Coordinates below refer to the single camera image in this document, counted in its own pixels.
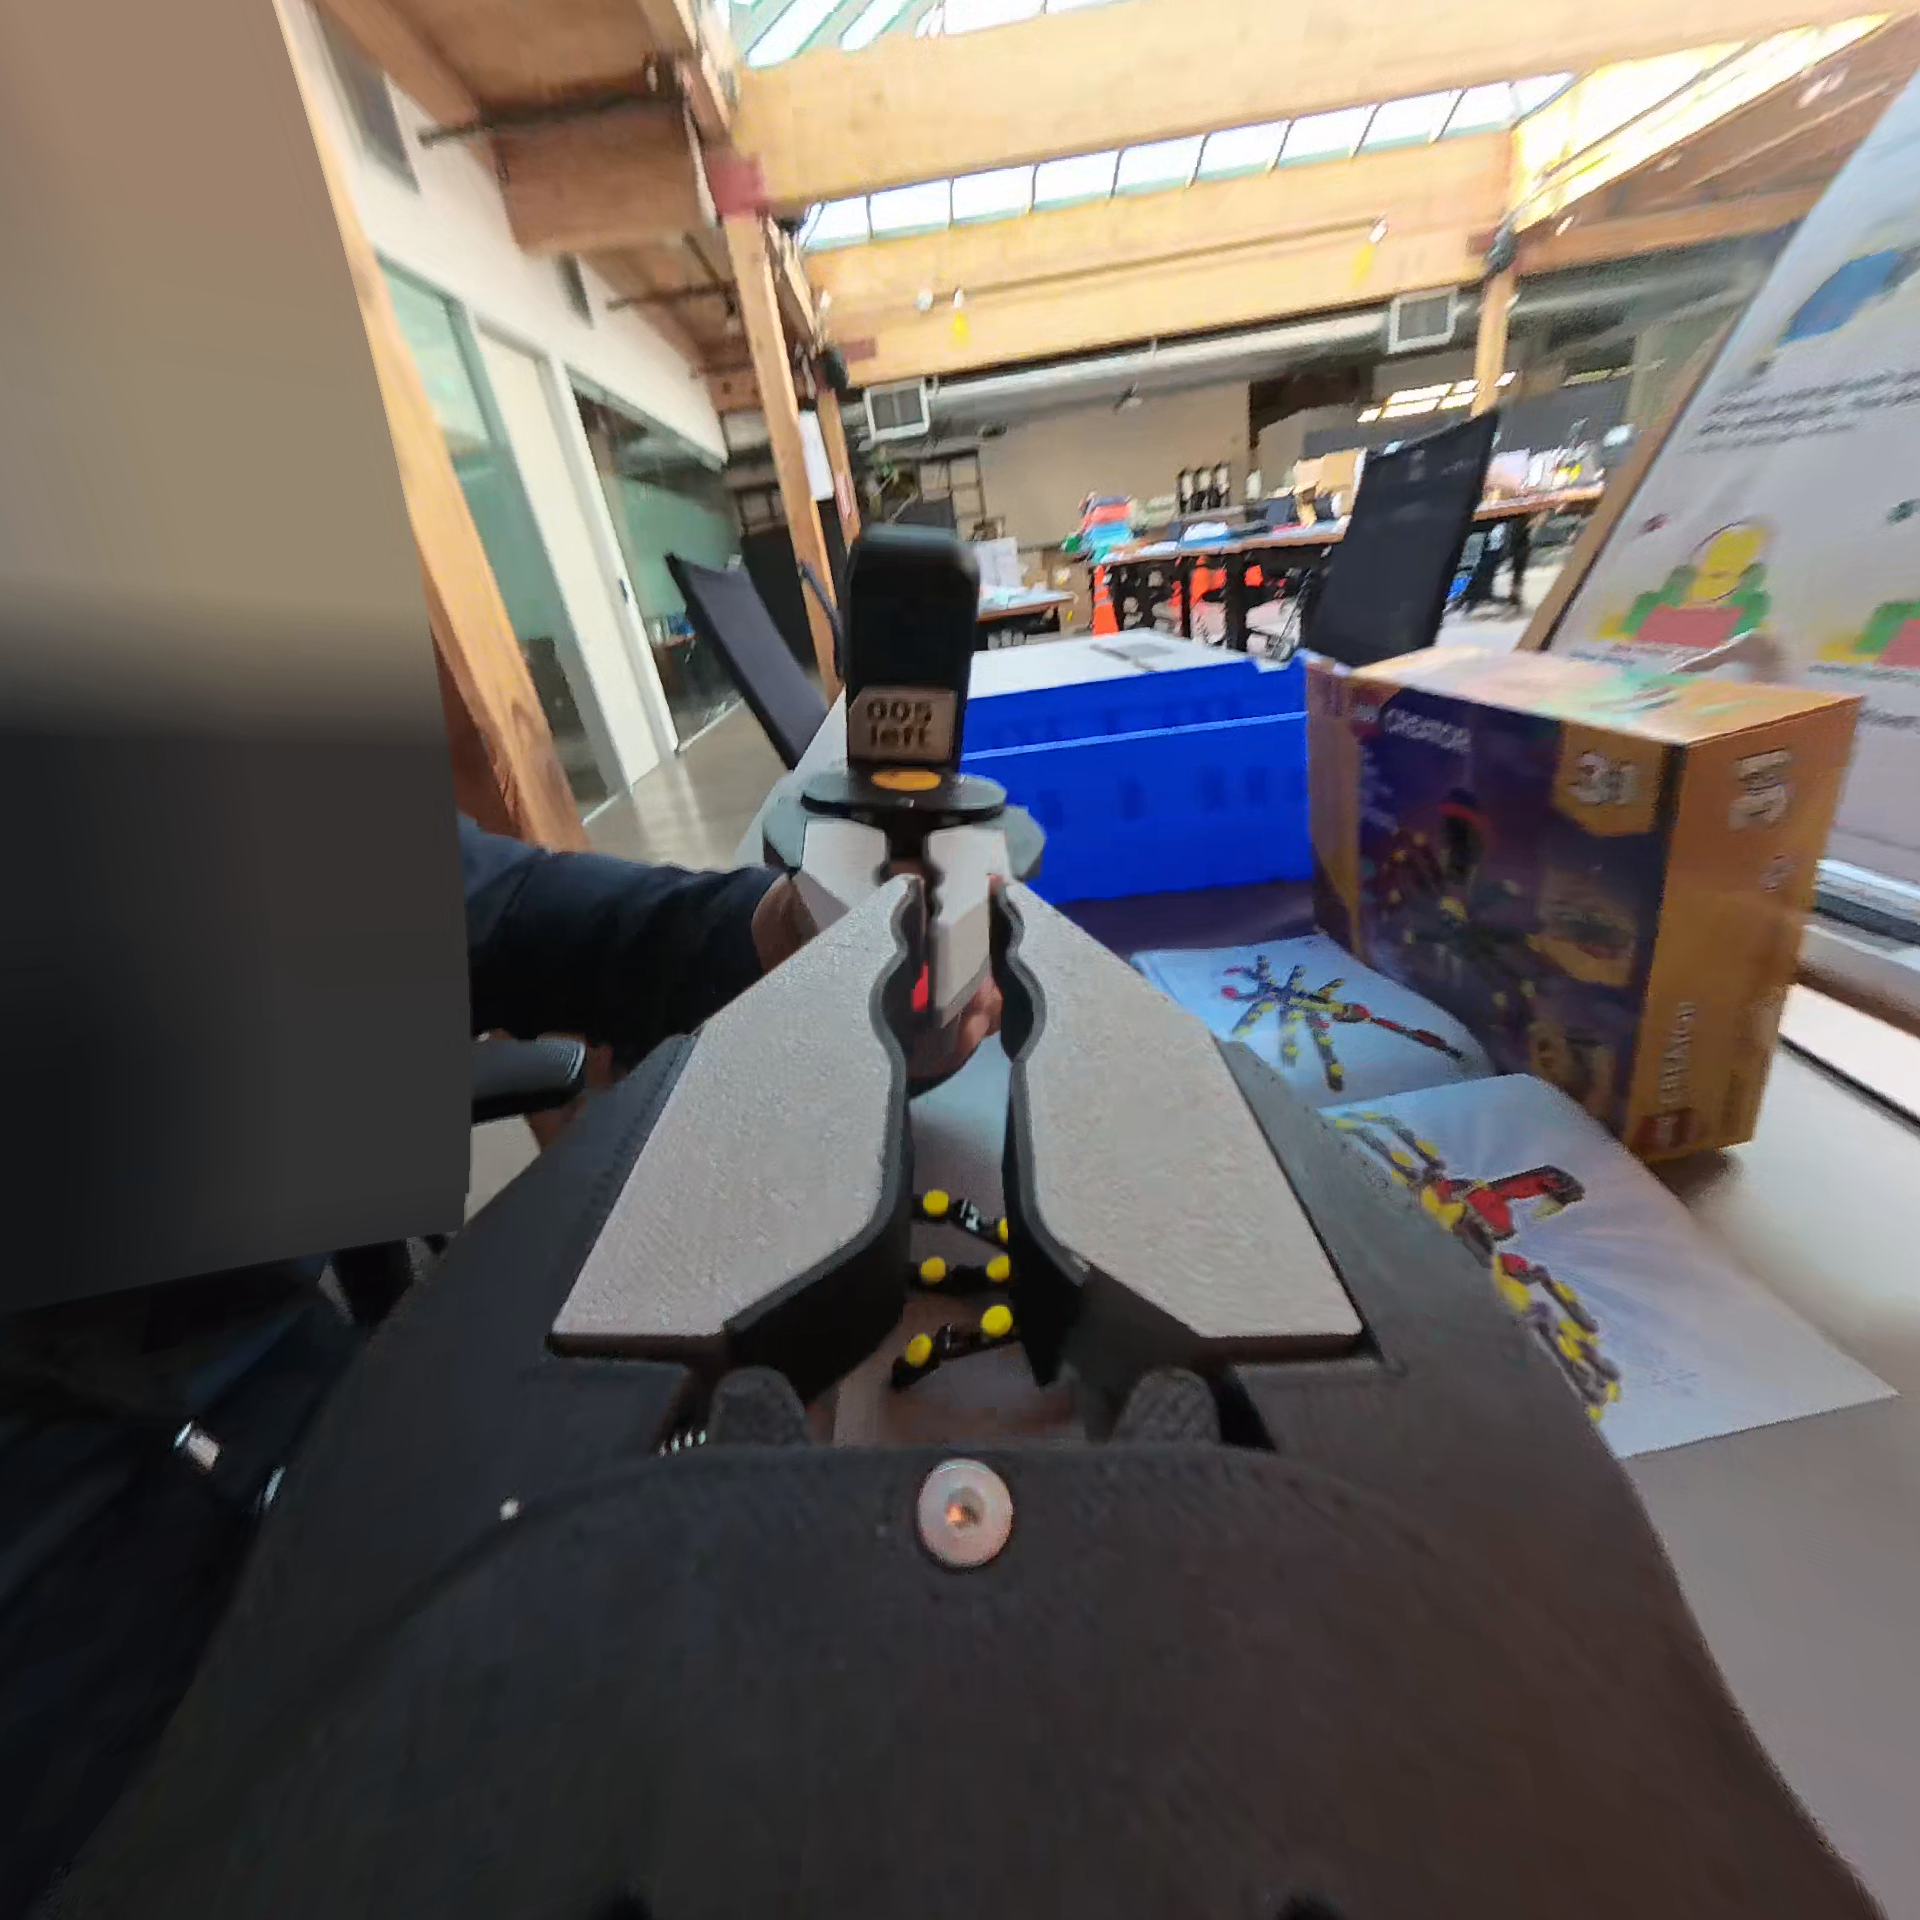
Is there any printed instruction sheet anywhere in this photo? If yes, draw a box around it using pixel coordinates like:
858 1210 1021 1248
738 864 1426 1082
1544 59 1920 888

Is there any person's left hand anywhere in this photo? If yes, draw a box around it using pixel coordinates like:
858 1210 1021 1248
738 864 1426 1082
749 871 1003 1085

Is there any blue plastic bin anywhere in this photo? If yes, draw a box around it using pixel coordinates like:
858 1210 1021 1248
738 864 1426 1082
959 633 1315 906

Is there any metal air duct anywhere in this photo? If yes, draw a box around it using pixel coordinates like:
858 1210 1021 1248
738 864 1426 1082
931 306 1390 423

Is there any lego instruction booklet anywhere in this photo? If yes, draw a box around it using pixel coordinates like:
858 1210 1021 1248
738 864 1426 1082
1131 932 1900 1461

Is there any white rounded flat pad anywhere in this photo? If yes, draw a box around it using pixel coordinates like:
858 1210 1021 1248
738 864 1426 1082
1775 983 1920 1128

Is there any long workbench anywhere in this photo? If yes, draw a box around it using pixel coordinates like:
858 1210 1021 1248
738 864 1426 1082
1094 488 1606 655

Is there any person's left forearm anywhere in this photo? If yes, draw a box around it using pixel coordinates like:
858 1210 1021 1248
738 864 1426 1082
458 817 782 1058

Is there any black yellow lego scorpion model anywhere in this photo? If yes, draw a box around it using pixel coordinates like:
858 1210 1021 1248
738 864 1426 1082
890 1184 1024 1392

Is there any person's black chair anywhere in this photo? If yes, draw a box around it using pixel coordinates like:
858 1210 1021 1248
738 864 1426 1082
470 1035 590 1125

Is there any lego set box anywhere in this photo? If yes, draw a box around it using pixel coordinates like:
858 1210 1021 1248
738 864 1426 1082
1302 645 1866 1163

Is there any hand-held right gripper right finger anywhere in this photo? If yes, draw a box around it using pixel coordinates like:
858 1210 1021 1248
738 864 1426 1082
987 882 1366 1392

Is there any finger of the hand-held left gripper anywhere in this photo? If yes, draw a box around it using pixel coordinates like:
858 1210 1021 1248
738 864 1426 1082
918 831 1003 1034
788 823 903 943

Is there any wooden post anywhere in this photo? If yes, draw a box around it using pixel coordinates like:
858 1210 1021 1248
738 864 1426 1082
276 0 588 858

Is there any instruction sheet on clipboard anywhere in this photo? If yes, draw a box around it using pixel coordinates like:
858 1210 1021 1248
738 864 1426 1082
1518 360 1711 655

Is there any black strap with metal clip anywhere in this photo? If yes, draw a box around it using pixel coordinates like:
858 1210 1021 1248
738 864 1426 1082
172 1417 288 1519

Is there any black mesh office chair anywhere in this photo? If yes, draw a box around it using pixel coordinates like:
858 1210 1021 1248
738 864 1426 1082
1306 412 1501 671

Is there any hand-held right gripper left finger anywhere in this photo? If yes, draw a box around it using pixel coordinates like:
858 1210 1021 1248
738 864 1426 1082
549 874 927 1402

